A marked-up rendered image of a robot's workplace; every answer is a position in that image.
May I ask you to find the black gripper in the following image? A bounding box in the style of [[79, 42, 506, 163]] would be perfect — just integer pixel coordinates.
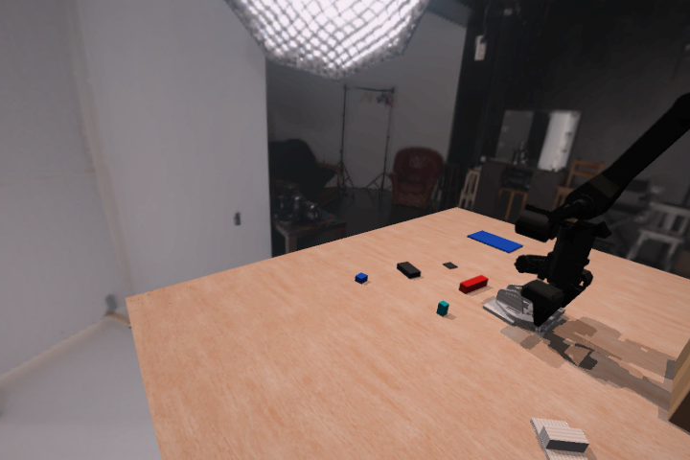
[[520, 247, 593, 327]]

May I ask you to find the red rectangular block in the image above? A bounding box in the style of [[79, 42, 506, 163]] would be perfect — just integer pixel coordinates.
[[459, 275, 489, 294]]

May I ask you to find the teal cube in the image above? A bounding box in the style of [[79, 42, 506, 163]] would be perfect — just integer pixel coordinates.
[[437, 300, 449, 316]]

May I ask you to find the blue flat rectangular plate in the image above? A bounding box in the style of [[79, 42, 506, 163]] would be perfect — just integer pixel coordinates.
[[467, 230, 523, 254]]

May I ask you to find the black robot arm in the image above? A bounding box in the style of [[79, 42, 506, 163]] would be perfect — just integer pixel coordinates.
[[514, 92, 690, 280]]

